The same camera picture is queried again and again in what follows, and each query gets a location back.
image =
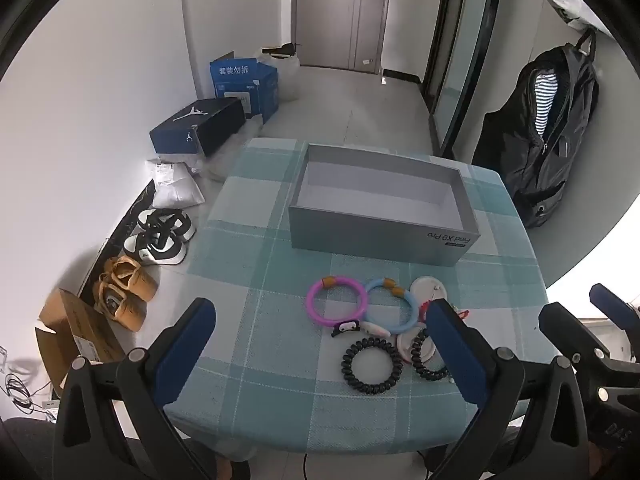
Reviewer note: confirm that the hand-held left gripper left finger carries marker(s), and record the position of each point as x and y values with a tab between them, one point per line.
185	347

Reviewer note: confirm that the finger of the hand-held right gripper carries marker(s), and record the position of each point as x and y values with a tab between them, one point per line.
565	325
607	302

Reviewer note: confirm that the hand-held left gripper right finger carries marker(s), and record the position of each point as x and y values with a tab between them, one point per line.
455	355

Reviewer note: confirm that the red hair accessory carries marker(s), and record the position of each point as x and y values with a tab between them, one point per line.
465	315

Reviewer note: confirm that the red-rimmed white round disc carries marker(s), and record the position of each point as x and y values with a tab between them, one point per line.
402	345

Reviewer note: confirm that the white hair clip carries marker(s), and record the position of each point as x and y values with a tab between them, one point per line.
375	330

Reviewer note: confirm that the black cartoon hair clip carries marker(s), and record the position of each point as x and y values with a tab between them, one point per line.
345	328

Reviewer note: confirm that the grey cardboard box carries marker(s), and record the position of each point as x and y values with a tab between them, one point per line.
370	235

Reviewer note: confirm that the tan shoe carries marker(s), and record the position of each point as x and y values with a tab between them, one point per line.
132	277
120	307

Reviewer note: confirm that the black and white sneaker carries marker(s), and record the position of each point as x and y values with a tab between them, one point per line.
170	222
155	250

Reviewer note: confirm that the brown cardboard box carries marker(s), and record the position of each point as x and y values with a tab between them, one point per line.
75	335

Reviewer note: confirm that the teal plaid tablecloth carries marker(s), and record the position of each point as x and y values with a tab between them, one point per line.
280	270

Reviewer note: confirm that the black backpack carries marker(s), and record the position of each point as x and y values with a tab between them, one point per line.
550	150

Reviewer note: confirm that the clear plastic bag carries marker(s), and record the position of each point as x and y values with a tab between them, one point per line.
225	152

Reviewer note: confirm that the black shoe box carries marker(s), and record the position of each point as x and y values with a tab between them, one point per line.
200	127

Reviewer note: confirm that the blue cardboard box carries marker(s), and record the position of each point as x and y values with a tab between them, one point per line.
235	80

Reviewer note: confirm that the tall mirror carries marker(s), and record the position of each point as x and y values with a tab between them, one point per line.
462	60

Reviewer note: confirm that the grey door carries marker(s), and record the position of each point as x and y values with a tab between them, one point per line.
345	10

